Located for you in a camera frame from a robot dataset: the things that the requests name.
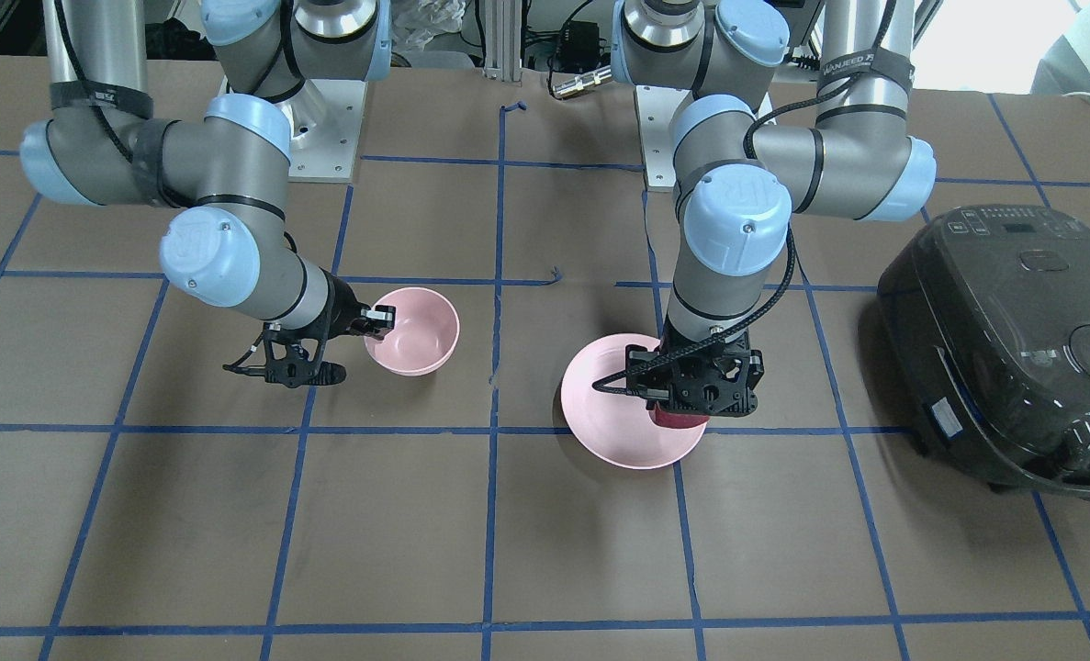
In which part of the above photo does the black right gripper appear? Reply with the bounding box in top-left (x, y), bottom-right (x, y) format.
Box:
top-left (263, 272), bottom-right (395, 387)

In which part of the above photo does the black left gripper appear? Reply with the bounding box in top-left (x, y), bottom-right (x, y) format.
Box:
top-left (625, 333), bottom-right (766, 419)

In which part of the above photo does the pink bowl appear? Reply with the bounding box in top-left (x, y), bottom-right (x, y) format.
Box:
top-left (364, 287), bottom-right (461, 376)

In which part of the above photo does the red apple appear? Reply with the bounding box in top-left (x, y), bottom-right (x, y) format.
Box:
top-left (647, 409), bottom-right (710, 430)

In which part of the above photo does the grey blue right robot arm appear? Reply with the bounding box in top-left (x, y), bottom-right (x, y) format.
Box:
top-left (19, 1), bottom-right (395, 388)

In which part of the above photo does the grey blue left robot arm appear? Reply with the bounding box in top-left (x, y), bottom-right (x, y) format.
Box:
top-left (578, 1), bottom-right (938, 426)

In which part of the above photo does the pink plate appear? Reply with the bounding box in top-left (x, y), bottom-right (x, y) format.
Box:
top-left (561, 333), bottom-right (707, 470)

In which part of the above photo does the black rice cooker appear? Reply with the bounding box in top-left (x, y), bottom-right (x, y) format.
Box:
top-left (877, 204), bottom-right (1090, 498)

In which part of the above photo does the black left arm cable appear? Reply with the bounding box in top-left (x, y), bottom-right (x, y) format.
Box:
top-left (592, 87), bottom-right (829, 398)

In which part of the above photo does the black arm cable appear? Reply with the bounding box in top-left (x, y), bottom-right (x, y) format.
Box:
top-left (592, 87), bottom-right (829, 398)
top-left (52, 0), bottom-right (187, 207)

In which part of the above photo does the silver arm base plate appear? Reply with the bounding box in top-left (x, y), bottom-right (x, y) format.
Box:
top-left (635, 86), bottom-right (691, 193)
top-left (219, 79), bottom-right (367, 184)

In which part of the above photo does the aluminium frame post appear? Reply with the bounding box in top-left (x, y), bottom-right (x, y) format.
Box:
top-left (477, 1), bottom-right (523, 84)

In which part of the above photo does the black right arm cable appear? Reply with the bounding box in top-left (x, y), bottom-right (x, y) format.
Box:
top-left (52, 0), bottom-right (187, 207)

